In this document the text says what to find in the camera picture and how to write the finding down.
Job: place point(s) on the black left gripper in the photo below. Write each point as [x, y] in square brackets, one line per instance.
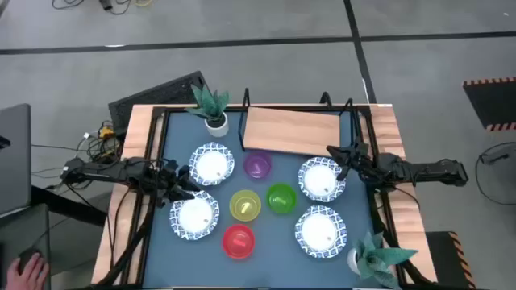
[167, 181]

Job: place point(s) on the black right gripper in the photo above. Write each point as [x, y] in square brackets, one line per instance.
[364, 163]

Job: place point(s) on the blue patterned white plate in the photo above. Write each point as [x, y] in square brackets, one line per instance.
[320, 231]
[211, 163]
[194, 215]
[321, 180]

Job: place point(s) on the yellow plastic bowl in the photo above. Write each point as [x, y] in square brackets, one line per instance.
[245, 205]

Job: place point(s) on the green plastic bowl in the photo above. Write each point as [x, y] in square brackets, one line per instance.
[281, 198]

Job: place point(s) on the purple plastic bowl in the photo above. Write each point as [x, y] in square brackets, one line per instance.
[257, 165]

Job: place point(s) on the red plastic bowl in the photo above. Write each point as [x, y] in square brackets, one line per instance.
[238, 241]

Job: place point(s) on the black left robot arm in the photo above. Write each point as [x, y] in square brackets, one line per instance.
[105, 171]

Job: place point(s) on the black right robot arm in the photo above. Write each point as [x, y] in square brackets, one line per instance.
[427, 169]

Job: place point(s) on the green plant in white pot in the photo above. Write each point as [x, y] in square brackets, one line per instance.
[375, 258]
[209, 105]

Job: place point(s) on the black perforated floor mat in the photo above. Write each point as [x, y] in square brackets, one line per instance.
[161, 94]

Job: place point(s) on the black floor beam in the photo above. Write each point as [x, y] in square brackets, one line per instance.
[68, 205]

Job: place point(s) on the blue table mat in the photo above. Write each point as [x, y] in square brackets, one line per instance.
[274, 270]

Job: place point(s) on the black mat with hazard stripes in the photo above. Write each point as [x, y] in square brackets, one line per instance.
[441, 258]
[492, 104]

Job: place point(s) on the dark grey side desk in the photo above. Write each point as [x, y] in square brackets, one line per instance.
[24, 229]

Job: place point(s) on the grey laptop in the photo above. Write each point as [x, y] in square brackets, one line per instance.
[14, 161]

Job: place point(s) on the black computer mouse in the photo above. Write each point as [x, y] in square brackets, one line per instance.
[26, 255]

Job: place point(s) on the person's hand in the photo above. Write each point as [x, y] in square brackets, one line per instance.
[32, 278]

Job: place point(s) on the wooden shelf with black frame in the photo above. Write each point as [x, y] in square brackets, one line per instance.
[290, 131]

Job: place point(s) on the black metal table frame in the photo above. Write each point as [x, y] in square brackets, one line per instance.
[177, 108]

